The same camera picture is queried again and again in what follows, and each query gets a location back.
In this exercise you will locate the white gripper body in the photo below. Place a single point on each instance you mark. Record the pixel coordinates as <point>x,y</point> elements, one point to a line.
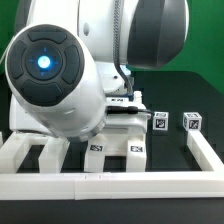
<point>78,116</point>

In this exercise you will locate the white chair seat part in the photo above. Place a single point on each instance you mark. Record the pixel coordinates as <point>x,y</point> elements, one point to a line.
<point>123,133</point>

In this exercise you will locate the white chair back frame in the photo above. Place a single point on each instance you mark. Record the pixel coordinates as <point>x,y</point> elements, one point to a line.
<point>26,153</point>

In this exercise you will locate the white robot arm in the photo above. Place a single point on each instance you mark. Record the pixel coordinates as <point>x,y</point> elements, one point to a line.
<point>50,64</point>

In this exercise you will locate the white tagged cube nut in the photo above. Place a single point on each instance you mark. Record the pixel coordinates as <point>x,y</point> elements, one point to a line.
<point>192,121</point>
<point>160,121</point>

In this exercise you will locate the white tagged cube nut right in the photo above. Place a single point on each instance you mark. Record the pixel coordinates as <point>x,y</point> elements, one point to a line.
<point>192,121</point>

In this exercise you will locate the white U-shaped obstacle fence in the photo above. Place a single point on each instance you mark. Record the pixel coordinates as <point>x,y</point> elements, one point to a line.
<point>208,181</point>

